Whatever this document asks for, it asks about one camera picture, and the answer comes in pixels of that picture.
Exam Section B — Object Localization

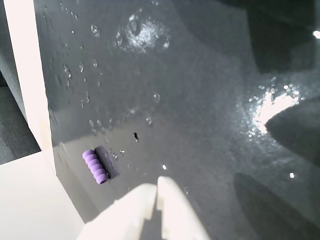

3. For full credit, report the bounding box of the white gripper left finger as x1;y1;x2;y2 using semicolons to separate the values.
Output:
77;184;158;240

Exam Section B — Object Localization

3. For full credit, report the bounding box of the black table mat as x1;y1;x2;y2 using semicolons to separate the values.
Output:
33;0;320;240

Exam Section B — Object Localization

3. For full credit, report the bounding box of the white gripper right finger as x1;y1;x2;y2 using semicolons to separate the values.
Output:
156;175;211;240

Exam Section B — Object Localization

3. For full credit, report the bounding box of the purple ribbed pen grip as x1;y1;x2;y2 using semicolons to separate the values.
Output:
82;149;111;186

